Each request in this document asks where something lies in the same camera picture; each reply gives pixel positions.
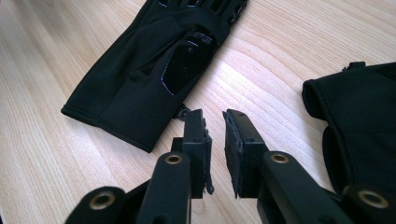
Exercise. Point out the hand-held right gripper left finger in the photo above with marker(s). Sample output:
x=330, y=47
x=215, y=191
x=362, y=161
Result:
x=197, y=149

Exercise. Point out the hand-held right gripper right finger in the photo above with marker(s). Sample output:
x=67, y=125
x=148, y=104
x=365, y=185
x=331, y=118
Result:
x=246, y=155

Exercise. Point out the black glove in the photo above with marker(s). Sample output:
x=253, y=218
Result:
x=358, y=109
x=130, y=77

